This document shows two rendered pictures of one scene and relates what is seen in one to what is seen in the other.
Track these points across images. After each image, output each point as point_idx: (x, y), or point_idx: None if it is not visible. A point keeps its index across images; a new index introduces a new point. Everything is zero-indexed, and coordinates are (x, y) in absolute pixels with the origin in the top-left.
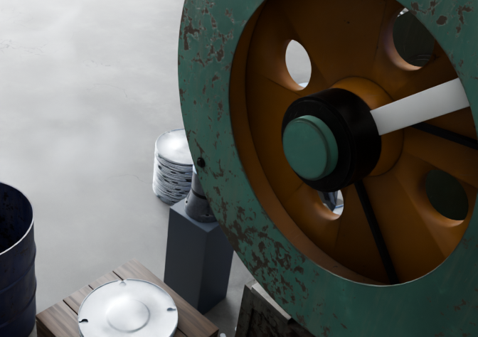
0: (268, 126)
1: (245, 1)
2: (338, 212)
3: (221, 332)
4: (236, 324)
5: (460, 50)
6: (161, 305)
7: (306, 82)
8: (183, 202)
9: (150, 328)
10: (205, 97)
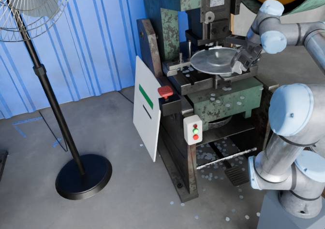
0: None
1: None
2: (229, 71)
3: (258, 217)
4: (247, 221)
5: None
6: (319, 149)
7: (271, 7)
8: (321, 211)
9: (323, 137)
10: None
